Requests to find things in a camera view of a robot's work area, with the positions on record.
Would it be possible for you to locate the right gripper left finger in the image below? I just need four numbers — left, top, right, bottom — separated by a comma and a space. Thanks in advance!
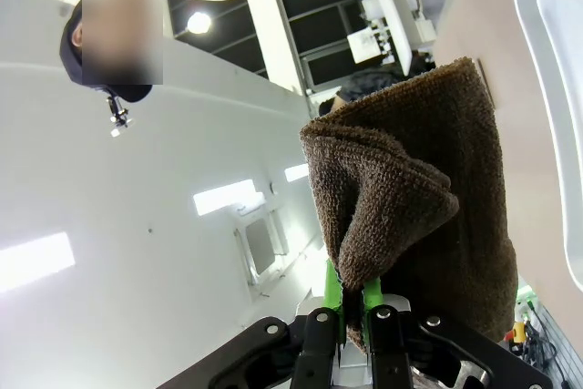
293, 260, 345, 389

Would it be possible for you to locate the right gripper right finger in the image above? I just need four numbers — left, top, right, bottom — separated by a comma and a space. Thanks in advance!
362, 276, 414, 389

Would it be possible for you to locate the brown towel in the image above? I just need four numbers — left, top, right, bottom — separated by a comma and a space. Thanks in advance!
299, 56, 521, 343

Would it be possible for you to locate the rectangular ceiling light panel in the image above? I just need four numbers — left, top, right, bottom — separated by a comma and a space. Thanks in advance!
0, 230, 77, 295
191, 179, 268, 218
282, 161, 312, 183

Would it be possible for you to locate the dark haired bystander head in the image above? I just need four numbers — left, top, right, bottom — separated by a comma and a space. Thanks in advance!
317, 66, 414, 117

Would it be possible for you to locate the silver metal tray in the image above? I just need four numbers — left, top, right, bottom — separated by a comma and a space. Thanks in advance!
511, 0, 583, 268

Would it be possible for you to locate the round ceiling lamp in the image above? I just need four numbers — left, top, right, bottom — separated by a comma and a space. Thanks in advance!
186, 10, 213, 36

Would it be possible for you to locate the person's head dark hair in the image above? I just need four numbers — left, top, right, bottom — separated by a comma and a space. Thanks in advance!
58, 0, 165, 105

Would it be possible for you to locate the black cable bundle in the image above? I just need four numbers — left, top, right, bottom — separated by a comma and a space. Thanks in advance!
523, 323, 559, 373

